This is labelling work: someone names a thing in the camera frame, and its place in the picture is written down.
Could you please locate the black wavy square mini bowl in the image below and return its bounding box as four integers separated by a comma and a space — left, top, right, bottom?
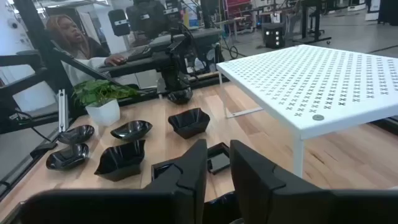
93, 139, 147, 182
167, 107, 211, 140
167, 88, 194, 105

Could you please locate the black leaf-shaped mini plate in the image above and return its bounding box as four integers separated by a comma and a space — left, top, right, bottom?
109, 119, 154, 141
57, 124, 96, 146
45, 142, 90, 171

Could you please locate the silver aluminium extrusion post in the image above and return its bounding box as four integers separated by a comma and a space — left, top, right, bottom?
57, 88, 69, 133

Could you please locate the black box with lights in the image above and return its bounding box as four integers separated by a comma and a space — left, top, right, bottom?
261, 22, 285, 50

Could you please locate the person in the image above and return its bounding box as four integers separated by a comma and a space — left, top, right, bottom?
45, 14, 139, 86

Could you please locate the person's hand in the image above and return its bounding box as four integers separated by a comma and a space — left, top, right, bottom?
104, 54, 128, 67

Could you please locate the black table stand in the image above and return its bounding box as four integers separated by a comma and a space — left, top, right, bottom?
292, 0, 332, 44

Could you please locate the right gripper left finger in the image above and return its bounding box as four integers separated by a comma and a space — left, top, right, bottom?
143, 139, 208, 224

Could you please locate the red shelf rack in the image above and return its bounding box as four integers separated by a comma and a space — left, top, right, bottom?
224, 0, 254, 34

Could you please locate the black square mini plate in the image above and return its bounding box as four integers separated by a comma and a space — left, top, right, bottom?
207, 142, 231, 175
150, 159, 177, 182
203, 191, 242, 224

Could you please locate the green plant in white pot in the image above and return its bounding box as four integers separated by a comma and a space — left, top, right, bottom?
72, 79, 139, 127

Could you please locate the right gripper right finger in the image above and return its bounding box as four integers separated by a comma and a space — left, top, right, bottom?
229, 139, 331, 224

